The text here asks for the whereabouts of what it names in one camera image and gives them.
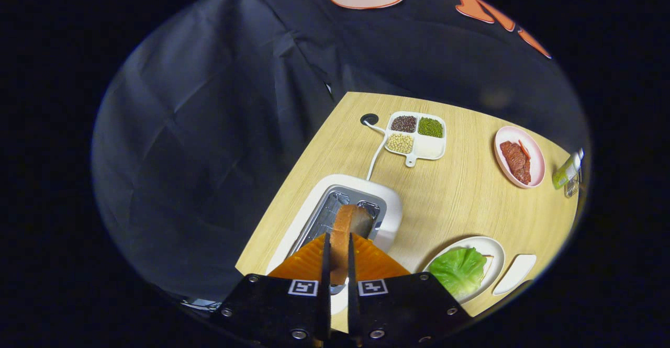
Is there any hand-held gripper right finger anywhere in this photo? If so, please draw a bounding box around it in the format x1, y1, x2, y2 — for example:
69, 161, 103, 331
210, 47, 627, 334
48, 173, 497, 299
347, 232, 474, 348

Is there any pink plate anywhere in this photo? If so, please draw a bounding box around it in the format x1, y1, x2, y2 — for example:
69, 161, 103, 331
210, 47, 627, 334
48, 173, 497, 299
494, 126, 546, 189

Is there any white square dish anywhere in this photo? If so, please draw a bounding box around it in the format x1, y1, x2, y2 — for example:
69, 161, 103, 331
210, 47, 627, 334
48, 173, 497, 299
492, 254, 538, 296

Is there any pile of green beans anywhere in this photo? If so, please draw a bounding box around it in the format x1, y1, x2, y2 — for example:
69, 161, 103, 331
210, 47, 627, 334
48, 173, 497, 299
418, 117, 444, 138

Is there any pile of yellow soybeans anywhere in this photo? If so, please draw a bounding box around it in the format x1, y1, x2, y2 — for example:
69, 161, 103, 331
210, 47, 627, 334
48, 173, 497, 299
387, 133, 414, 154

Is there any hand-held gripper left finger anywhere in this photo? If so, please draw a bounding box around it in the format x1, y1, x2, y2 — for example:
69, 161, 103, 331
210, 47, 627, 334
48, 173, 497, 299
209, 232, 332, 348

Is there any wire utensil basket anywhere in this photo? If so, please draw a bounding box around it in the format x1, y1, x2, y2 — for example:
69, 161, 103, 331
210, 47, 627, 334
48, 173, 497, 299
564, 173, 583, 198

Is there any green lettuce leaf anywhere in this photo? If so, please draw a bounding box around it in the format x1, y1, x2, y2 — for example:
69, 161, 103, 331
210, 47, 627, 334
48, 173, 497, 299
428, 246, 488, 297

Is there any silver bottle with green label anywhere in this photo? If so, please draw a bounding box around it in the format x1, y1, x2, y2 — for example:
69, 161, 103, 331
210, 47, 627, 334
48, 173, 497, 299
552, 148, 585, 190

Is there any white divided tray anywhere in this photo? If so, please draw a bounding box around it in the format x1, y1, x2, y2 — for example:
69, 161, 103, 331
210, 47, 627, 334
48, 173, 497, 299
384, 111, 447, 168

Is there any white power cable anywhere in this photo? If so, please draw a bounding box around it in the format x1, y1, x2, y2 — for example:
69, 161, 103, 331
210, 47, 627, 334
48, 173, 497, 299
363, 120, 389, 181

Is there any white toaster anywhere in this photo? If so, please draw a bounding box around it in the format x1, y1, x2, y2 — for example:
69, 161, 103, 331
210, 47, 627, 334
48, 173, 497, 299
266, 174, 403, 316

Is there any white round plate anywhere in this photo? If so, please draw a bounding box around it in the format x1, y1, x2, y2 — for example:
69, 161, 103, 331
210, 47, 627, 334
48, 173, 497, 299
422, 236, 506, 305

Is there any brown bread slice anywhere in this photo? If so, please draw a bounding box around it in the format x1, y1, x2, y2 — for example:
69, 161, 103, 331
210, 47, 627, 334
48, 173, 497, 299
329, 204, 374, 286

